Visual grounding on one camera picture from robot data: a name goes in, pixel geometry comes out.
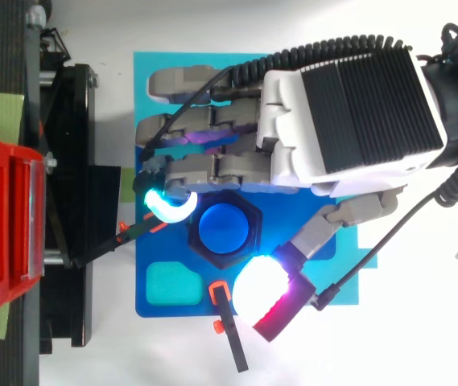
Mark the turquoise plate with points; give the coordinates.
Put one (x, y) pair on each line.
(172, 281)

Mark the black-and-orange clip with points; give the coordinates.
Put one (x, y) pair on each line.
(234, 337)
(100, 250)

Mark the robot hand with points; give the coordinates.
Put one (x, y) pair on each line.
(373, 112)

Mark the large black nut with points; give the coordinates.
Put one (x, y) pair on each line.
(254, 225)

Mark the blue plate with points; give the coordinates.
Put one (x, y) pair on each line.
(172, 245)

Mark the black stand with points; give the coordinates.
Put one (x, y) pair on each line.
(67, 120)

